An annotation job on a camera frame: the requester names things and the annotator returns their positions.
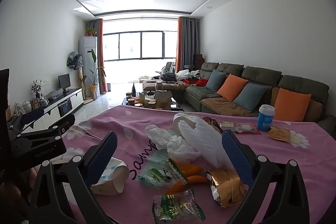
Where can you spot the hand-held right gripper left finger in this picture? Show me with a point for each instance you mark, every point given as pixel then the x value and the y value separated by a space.
pixel 101 161

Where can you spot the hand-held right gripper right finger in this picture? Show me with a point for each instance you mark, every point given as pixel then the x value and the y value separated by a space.
pixel 237 158

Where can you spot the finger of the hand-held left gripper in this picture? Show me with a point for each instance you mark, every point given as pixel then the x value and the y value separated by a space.
pixel 32 115
pixel 52 132

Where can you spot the blue-dotted paper cup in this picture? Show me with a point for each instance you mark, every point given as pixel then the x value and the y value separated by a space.
pixel 115 176

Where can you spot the green clear snack wrapper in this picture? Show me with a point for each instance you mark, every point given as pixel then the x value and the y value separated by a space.
pixel 152 172

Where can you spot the person's left hand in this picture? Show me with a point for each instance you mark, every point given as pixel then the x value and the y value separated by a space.
pixel 10 197

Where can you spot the white porcelain jar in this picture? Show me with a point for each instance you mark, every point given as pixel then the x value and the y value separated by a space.
pixel 26 106

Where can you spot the blue-white porcelain jar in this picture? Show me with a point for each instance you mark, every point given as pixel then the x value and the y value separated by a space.
pixel 44 102

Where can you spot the black cabinet appliance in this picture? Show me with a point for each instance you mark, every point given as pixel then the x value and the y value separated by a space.
pixel 65 108

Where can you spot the grey plastic bag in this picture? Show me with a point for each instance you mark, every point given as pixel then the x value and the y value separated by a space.
pixel 54 95

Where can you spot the gold foil wrapper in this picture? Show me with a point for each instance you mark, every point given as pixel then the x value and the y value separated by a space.
pixel 228 187

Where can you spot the pink printed blanket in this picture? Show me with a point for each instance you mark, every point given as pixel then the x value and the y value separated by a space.
pixel 275 158

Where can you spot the white TV cabinet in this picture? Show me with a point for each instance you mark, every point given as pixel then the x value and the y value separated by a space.
pixel 76 98

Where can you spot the brown shiny wrapper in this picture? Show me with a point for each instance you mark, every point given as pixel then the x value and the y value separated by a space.
pixel 212 124

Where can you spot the orange peel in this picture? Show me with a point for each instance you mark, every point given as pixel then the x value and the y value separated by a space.
pixel 176 187
pixel 197 178

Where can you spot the black monitor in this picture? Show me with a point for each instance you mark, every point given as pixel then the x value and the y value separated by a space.
pixel 64 81

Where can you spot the blue cup with white lid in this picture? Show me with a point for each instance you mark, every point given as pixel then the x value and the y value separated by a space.
pixel 265 119

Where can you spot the gold pastry packet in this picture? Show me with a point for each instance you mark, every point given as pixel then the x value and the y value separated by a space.
pixel 281 134

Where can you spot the large-leaf potted plant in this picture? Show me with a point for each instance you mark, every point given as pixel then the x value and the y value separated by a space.
pixel 94 90

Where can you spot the blue cushion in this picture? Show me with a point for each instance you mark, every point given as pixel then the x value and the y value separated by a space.
pixel 215 81
pixel 250 96

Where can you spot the white plastic bag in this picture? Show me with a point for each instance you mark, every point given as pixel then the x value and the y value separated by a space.
pixel 160 136

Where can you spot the beige paper cup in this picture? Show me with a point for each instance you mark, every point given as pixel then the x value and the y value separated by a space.
pixel 181 119

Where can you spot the standing fan with patterned cover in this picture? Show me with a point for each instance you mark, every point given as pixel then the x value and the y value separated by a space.
pixel 74 60

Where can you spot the orange cushion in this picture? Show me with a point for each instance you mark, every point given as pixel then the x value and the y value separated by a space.
pixel 291 104
pixel 232 87

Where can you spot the white standing air conditioner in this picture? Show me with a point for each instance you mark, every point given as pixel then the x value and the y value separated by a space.
pixel 88 66

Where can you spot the green packet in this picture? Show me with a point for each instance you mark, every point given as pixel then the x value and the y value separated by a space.
pixel 142 98

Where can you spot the yellow-seal green snack wrapper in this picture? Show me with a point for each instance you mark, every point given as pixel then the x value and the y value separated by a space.
pixel 178 207

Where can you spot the dark wine bottle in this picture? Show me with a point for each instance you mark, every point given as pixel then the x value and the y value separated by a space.
pixel 134 90

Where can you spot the black coffee table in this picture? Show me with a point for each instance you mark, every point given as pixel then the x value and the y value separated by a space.
pixel 176 104

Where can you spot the red cloth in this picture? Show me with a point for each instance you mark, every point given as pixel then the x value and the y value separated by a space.
pixel 202 82

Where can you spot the green sofa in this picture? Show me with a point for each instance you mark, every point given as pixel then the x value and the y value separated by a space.
pixel 260 74

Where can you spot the beige snack bag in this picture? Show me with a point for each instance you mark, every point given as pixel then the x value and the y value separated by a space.
pixel 162 99

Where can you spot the grey orange curtain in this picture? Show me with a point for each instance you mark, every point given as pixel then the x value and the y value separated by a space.
pixel 187 43
pixel 99 56

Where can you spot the pile of white clothes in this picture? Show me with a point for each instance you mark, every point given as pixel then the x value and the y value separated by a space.
pixel 187 74

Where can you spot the brown ottoman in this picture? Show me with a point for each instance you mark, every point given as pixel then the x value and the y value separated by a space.
pixel 168 86

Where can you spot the small potted plant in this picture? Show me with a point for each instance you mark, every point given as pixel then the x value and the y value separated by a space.
pixel 90 32

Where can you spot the black bag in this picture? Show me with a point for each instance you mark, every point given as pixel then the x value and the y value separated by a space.
pixel 168 77

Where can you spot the white floor fan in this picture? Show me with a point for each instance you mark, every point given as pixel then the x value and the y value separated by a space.
pixel 168 67

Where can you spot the large window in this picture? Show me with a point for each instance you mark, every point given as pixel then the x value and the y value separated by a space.
pixel 139 45

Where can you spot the white wall socket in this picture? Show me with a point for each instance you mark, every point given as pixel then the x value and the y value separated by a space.
pixel 45 82

